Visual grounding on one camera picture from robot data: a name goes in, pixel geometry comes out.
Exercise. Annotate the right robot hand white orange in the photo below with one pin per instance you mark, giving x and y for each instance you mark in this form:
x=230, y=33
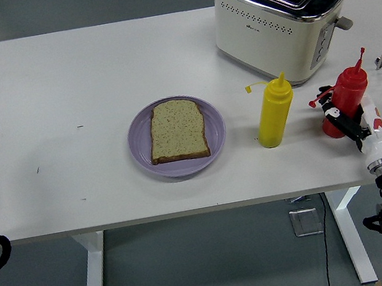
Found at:
x=376, y=143

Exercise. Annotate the red squeeze bottle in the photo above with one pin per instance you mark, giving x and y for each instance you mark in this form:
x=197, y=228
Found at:
x=350, y=89

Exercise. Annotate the bread slice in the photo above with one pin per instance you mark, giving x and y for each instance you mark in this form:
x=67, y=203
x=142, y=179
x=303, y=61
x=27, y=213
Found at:
x=177, y=130

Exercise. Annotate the white table leg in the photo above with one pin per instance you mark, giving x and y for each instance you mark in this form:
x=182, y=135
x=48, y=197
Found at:
x=93, y=279
x=351, y=233

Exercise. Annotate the clear plastic floor piece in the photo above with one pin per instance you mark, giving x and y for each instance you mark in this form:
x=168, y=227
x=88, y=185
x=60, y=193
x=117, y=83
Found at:
x=305, y=222

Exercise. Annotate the yellow squeeze bottle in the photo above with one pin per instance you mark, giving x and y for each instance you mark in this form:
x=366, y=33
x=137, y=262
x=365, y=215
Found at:
x=274, y=113

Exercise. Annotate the cream and chrome toaster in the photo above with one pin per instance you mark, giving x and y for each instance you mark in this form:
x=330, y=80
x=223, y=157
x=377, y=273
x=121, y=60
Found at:
x=269, y=40

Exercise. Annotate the purple plate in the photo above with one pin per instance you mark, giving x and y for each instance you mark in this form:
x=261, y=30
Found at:
x=180, y=168

